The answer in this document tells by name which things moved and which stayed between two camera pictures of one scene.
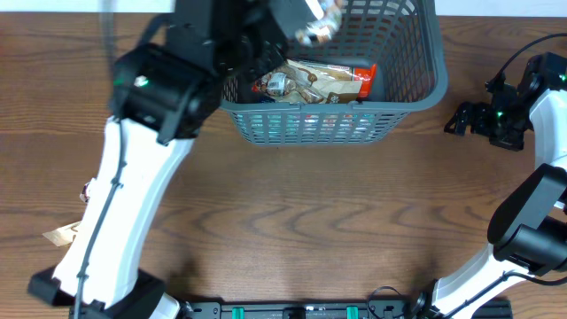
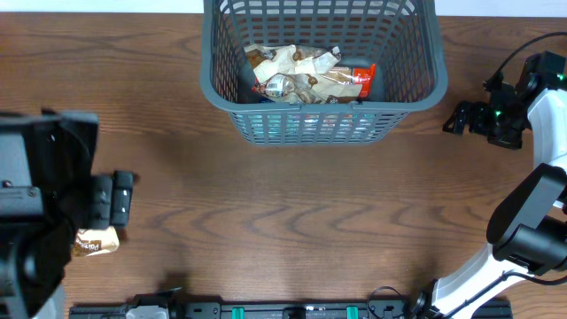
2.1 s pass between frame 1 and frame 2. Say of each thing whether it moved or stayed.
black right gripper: stayed
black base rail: stayed
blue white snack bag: stayed
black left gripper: moved
